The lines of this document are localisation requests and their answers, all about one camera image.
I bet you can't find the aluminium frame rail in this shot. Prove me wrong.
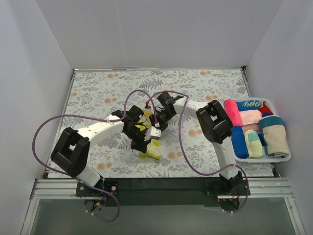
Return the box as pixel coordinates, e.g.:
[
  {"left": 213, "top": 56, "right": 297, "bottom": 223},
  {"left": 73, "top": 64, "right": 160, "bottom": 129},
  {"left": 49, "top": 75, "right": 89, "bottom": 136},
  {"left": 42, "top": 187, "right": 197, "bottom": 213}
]
[{"left": 31, "top": 177, "right": 293, "bottom": 199}]

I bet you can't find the white plastic basket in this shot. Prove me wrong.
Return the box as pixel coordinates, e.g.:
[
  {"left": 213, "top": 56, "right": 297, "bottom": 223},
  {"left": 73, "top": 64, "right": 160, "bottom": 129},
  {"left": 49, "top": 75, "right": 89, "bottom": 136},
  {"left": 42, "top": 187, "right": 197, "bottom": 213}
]
[{"left": 234, "top": 97, "right": 291, "bottom": 163}]

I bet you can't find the yellow lemon print towel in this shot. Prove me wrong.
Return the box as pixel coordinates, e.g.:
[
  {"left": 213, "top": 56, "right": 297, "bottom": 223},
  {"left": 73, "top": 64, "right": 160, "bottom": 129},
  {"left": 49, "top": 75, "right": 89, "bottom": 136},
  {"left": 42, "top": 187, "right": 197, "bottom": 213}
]
[{"left": 136, "top": 105, "right": 161, "bottom": 160}]

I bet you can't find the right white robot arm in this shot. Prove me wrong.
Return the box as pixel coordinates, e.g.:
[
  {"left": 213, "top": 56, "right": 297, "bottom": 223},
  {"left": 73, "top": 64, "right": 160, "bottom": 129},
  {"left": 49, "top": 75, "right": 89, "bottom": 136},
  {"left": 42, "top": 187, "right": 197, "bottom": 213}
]
[{"left": 154, "top": 91, "right": 245, "bottom": 195}]

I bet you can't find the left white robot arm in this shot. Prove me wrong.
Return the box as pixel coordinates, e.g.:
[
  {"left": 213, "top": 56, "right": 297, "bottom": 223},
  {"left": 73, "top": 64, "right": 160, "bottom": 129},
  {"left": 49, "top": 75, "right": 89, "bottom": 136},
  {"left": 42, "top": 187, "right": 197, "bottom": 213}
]
[{"left": 50, "top": 105, "right": 152, "bottom": 196}]

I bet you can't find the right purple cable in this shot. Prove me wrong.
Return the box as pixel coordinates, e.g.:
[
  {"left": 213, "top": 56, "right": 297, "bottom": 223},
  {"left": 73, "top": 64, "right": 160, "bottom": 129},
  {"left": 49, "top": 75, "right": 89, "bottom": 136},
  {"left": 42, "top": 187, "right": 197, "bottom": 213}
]
[{"left": 145, "top": 91, "right": 250, "bottom": 214}]

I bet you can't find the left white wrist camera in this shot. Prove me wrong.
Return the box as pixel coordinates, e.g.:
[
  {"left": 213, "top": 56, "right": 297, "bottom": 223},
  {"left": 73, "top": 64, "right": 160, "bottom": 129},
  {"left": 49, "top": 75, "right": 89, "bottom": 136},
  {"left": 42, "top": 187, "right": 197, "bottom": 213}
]
[{"left": 144, "top": 126, "right": 161, "bottom": 141}]

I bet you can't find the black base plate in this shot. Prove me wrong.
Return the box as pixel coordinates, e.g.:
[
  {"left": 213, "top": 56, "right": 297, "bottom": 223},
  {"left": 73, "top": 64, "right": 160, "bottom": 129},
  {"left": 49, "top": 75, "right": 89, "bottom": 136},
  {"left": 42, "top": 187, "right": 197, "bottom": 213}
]
[{"left": 86, "top": 180, "right": 240, "bottom": 209}]

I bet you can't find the purple cable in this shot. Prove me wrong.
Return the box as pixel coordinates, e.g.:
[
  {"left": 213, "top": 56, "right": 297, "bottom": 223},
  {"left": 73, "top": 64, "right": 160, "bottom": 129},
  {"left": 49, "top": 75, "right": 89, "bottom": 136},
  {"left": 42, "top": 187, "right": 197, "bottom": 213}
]
[
  {"left": 32, "top": 89, "right": 159, "bottom": 222},
  {"left": 145, "top": 91, "right": 250, "bottom": 214}
]

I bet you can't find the blue rolled towel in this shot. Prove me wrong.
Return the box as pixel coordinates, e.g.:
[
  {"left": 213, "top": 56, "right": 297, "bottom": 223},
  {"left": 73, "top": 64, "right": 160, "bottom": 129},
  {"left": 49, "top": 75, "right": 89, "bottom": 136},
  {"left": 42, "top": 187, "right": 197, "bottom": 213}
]
[{"left": 231, "top": 126, "right": 249, "bottom": 159}]

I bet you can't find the blue beige Doraemon towel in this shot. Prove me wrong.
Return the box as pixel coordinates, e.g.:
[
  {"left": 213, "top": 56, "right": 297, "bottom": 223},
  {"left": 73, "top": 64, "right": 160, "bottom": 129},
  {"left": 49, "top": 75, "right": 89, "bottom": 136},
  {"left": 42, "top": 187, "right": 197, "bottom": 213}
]
[{"left": 259, "top": 115, "right": 290, "bottom": 158}]

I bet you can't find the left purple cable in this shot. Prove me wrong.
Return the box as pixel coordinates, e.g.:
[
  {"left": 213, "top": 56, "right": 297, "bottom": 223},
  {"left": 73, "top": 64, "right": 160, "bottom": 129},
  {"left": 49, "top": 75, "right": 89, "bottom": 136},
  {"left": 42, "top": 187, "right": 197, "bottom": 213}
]
[{"left": 32, "top": 89, "right": 159, "bottom": 222}]

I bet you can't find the floral table mat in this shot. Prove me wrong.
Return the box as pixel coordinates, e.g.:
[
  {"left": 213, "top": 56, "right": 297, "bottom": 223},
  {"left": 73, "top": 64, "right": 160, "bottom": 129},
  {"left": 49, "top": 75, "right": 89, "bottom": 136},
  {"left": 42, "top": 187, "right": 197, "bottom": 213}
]
[{"left": 47, "top": 69, "right": 274, "bottom": 179}]

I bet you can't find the pastel checkered rolled towel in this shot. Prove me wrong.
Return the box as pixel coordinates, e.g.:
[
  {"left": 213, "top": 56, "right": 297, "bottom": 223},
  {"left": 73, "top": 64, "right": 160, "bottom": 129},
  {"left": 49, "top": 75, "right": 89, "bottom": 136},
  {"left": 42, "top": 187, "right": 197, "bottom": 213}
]
[{"left": 244, "top": 129, "right": 265, "bottom": 159}]

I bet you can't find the pink rolled towel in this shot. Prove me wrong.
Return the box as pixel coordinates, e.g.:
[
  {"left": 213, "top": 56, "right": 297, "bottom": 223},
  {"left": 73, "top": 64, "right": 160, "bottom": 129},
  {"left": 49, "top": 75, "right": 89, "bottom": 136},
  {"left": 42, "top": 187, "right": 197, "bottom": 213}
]
[{"left": 224, "top": 99, "right": 243, "bottom": 127}]

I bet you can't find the red blue printed towel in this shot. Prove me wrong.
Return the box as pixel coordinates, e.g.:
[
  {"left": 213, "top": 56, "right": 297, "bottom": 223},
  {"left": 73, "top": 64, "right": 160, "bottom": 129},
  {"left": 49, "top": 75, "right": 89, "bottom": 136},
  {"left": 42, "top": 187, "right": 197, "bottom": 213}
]
[{"left": 236, "top": 100, "right": 274, "bottom": 117}]

